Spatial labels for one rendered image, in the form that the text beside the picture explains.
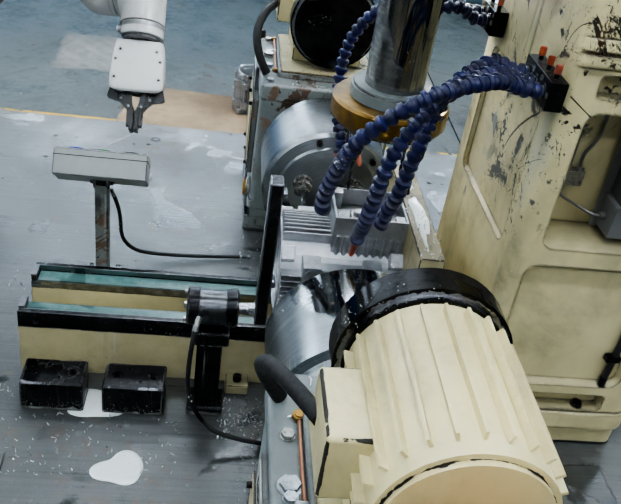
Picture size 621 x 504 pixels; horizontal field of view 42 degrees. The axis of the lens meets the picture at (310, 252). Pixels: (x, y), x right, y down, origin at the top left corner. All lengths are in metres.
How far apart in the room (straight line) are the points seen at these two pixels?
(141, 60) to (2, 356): 0.59
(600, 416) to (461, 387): 0.82
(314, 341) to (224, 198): 0.99
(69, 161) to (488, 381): 1.02
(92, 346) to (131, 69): 0.52
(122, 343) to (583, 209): 0.78
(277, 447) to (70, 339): 0.64
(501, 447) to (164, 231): 1.29
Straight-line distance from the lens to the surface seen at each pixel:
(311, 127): 1.53
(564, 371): 1.41
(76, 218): 1.87
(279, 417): 0.89
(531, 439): 0.67
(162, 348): 1.41
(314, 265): 1.28
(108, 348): 1.42
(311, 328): 1.05
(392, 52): 1.18
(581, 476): 1.48
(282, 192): 1.13
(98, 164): 1.53
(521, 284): 1.26
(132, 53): 1.58
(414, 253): 1.25
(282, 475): 0.84
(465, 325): 0.75
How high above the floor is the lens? 1.79
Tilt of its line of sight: 33 degrees down
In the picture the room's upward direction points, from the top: 9 degrees clockwise
